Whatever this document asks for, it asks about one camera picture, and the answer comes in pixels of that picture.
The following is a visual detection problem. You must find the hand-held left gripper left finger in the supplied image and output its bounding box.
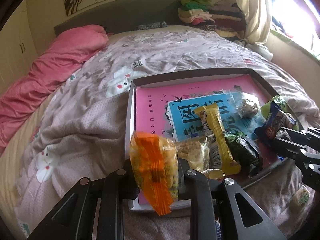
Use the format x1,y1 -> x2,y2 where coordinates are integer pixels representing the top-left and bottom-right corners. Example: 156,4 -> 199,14
26,159 -> 140,240

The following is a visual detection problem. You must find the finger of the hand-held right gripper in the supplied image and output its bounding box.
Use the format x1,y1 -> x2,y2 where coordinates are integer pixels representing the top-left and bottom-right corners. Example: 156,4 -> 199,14
280,127 -> 310,143
273,136 -> 304,160

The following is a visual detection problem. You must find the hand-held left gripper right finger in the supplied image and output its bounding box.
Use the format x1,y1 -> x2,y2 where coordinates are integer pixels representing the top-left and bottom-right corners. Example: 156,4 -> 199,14
177,158 -> 287,240

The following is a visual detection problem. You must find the blue cookie packet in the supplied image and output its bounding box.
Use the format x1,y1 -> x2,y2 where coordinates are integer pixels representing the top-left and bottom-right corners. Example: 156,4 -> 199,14
254,104 -> 299,147

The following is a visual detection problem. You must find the orange snack packet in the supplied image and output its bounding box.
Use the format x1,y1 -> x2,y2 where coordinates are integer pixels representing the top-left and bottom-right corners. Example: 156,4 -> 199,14
130,131 -> 179,216

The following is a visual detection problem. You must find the grey cardboard tray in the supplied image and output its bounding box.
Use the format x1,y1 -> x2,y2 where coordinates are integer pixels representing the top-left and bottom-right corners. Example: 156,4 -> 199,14
125,68 -> 304,212

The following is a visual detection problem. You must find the clear rice cracker packet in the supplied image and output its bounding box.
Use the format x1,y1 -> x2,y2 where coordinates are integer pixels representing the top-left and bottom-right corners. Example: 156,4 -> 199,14
174,135 -> 213,173

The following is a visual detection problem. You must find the pale yellow snack packet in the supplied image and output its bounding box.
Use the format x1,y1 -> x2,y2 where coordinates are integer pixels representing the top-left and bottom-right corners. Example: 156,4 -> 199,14
201,169 -> 225,180

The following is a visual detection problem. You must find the small white green packet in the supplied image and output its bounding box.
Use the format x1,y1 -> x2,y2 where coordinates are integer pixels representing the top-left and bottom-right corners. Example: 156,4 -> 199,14
291,185 -> 311,212

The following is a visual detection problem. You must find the dark green snack packet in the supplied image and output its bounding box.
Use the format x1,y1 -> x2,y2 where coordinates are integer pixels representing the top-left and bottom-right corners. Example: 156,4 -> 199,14
223,131 -> 263,174

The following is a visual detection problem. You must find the clear cake packet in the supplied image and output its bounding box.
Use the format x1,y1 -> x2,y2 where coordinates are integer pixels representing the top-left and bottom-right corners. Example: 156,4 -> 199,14
235,92 -> 261,118

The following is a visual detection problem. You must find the printed blanket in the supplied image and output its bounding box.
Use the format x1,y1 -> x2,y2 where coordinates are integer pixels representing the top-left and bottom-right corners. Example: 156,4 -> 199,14
0,25 -> 320,240

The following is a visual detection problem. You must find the pink and blue book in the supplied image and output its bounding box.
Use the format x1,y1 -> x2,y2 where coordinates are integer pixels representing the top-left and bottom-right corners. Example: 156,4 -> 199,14
135,74 -> 285,204

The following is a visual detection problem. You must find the window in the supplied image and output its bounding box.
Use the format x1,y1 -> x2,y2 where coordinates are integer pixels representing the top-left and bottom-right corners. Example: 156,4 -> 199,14
270,0 -> 320,60

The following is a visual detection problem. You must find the cream curtain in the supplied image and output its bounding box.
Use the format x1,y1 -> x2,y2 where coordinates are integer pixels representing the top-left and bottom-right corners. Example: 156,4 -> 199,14
236,0 -> 274,43

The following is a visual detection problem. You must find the pink duvet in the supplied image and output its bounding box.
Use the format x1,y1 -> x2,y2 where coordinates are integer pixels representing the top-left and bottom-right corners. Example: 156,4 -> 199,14
0,24 -> 109,155

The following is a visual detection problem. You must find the pile of folded clothes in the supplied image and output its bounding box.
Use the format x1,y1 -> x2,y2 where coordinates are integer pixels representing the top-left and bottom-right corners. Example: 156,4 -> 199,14
177,0 -> 247,42

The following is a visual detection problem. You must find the dark patterned pillow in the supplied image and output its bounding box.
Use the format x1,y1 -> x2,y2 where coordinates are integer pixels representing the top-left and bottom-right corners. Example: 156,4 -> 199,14
137,21 -> 168,30

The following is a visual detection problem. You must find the grey headboard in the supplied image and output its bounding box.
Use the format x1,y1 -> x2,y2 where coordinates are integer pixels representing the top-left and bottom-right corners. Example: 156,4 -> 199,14
54,0 -> 183,37

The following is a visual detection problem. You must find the cream wardrobe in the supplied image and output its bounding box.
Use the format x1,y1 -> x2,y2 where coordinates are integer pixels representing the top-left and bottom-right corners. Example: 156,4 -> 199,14
0,5 -> 40,98

